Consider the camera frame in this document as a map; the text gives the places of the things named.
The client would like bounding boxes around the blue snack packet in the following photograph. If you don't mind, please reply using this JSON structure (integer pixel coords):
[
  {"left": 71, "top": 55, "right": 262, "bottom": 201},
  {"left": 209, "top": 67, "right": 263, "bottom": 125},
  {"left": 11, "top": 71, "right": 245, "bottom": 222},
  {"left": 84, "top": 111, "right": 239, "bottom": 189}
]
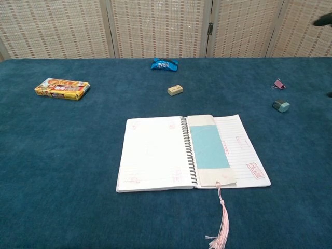
[{"left": 150, "top": 58, "right": 179, "bottom": 72}]

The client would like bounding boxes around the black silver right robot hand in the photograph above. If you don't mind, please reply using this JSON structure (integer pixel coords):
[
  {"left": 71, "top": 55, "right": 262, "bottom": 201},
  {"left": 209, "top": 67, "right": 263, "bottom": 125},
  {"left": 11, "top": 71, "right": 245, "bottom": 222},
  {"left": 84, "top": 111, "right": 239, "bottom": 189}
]
[{"left": 312, "top": 12, "right": 332, "bottom": 98}]

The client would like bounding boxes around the woven folding screen panel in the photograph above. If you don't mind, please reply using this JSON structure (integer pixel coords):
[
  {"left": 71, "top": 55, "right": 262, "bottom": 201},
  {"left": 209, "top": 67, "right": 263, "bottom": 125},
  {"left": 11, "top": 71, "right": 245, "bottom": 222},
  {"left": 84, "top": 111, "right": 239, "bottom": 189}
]
[
  {"left": 207, "top": 0, "right": 286, "bottom": 59},
  {"left": 267, "top": 0, "right": 332, "bottom": 58},
  {"left": 0, "top": 0, "right": 116, "bottom": 60},
  {"left": 107, "top": 0, "right": 216, "bottom": 59}
]

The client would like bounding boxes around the yellow orange food box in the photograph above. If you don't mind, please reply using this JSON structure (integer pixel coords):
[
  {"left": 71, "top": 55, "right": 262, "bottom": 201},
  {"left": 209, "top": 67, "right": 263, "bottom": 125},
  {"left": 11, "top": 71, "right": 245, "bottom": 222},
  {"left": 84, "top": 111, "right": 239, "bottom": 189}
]
[{"left": 34, "top": 78, "right": 91, "bottom": 101}]

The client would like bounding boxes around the pink binder clip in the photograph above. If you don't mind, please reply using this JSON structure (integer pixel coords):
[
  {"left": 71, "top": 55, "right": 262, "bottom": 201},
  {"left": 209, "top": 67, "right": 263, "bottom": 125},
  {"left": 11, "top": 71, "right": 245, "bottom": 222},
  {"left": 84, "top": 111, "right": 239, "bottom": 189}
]
[{"left": 270, "top": 79, "right": 287, "bottom": 90}]

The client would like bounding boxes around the beige eraser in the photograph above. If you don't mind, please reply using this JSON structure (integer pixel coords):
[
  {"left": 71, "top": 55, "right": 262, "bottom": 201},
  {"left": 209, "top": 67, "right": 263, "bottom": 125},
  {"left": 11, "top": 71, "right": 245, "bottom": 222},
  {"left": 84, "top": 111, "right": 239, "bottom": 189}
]
[{"left": 167, "top": 84, "right": 185, "bottom": 98}]

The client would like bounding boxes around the dark blue felt table mat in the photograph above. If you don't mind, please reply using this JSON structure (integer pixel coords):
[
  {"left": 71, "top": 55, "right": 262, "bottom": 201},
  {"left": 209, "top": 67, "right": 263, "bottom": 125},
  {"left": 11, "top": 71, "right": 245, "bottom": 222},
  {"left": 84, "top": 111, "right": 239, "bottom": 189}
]
[{"left": 0, "top": 57, "right": 332, "bottom": 249}]

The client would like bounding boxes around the light blue bookmark pink tassel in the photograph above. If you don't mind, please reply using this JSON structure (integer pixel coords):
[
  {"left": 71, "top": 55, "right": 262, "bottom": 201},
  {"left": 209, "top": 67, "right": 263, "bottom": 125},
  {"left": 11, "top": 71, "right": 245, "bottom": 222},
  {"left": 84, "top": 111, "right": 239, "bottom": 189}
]
[{"left": 187, "top": 114, "right": 237, "bottom": 249}]

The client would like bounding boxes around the open white spiral notebook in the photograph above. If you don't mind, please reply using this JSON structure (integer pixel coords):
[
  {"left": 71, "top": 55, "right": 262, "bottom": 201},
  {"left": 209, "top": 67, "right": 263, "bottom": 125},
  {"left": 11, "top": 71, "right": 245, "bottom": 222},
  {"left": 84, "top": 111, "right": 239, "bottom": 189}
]
[{"left": 116, "top": 113, "right": 272, "bottom": 193}]

